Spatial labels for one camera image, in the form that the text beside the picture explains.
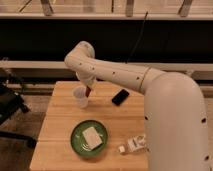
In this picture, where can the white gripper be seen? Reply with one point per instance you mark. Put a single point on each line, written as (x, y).
(87, 79)

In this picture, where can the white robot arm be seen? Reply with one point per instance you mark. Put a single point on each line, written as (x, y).
(176, 123)

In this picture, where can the black smartphone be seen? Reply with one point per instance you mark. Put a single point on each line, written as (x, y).
(120, 97)

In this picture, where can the white sponge block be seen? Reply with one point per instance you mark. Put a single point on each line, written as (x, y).
(92, 137)

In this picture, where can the green plate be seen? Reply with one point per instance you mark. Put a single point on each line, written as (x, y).
(79, 144)

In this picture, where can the small white carton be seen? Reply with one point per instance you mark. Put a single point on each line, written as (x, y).
(133, 144)

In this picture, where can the black office chair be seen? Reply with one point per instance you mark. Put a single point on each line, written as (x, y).
(10, 102)

